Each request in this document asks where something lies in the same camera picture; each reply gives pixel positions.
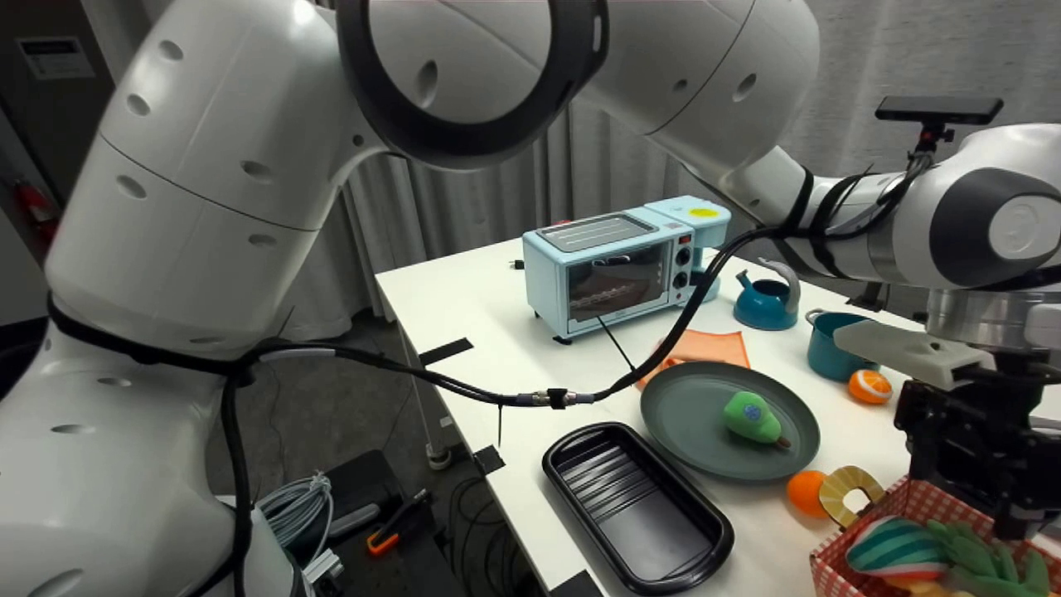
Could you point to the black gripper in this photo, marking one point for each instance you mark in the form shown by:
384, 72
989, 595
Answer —
971, 432

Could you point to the orange pineapple plush green leaves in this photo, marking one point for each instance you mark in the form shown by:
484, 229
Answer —
983, 565

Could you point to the striped watermelon slice plush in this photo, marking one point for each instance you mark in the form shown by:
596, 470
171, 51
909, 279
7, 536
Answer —
890, 550

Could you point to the green pear plush toy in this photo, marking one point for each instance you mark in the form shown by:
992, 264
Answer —
752, 421

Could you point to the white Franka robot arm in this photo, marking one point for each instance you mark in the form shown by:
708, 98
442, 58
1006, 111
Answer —
220, 166

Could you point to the red checkered basket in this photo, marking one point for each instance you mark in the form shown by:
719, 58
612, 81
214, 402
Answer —
841, 565

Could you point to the orange fruit plush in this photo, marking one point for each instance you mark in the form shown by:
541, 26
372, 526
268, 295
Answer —
804, 495
871, 386

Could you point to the teal toy pot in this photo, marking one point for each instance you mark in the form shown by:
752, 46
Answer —
831, 350

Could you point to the teal toy kettle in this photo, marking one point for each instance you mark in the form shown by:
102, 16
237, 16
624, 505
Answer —
762, 300

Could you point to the grey plate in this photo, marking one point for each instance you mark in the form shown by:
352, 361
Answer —
691, 427

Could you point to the light blue toy oven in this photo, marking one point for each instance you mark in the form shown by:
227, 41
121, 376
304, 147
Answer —
609, 283

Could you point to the orange cloth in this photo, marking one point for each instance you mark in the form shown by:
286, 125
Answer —
708, 345

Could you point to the black grill tray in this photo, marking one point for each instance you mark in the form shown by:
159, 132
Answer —
636, 505

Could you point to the grey curtain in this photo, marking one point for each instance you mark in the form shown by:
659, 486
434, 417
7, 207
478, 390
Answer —
466, 211

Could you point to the red fire extinguisher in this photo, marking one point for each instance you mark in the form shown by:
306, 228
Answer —
33, 204

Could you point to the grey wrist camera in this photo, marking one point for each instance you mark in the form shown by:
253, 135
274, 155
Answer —
913, 350

